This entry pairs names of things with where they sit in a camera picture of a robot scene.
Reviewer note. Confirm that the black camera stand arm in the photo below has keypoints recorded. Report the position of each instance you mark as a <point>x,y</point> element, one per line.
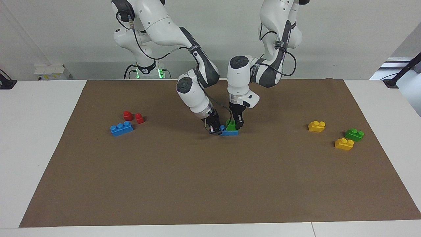
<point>403,70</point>

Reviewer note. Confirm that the black clamp mount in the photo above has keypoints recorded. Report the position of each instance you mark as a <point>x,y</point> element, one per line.
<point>7,83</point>

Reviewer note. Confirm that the white box with yellow labels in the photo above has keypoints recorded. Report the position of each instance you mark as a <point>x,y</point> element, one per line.
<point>52,71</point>

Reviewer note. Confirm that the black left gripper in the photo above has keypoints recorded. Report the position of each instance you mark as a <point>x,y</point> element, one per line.
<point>237,110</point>

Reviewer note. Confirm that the brown paper table mat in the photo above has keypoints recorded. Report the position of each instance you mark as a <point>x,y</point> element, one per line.
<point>210,184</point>

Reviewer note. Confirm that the red single-stud toy brick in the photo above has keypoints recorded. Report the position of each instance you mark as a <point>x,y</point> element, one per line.
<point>128,115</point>
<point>139,118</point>

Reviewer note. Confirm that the green two-stud toy brick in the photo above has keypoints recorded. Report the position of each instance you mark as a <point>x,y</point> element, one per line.
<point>231,126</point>
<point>354,134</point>

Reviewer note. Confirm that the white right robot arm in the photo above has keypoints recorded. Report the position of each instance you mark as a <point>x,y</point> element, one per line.
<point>158,26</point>

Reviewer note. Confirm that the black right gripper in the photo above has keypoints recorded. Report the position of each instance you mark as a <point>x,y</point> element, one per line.
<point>211,120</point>

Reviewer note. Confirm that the blue three-stud toy brick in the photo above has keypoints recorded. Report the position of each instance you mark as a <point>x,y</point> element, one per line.
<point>121,128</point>
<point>230,133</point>

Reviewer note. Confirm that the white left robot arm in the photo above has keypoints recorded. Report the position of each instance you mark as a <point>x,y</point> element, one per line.
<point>238,79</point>

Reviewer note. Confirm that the yellow two-stud toy brick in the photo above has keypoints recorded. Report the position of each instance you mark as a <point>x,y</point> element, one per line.
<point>316,126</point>
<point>344,144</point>

